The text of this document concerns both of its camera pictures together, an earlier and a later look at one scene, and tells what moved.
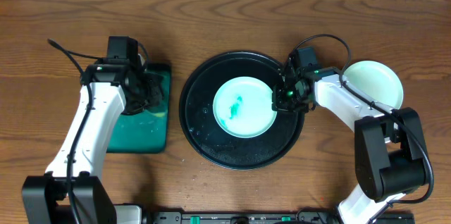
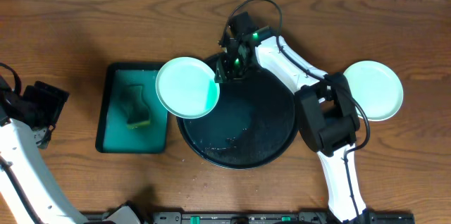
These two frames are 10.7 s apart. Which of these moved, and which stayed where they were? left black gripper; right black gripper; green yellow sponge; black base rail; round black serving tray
Moved: left black gripper; right black gripper; green yellow sponge
Stayed: black base rail; round black serving tray
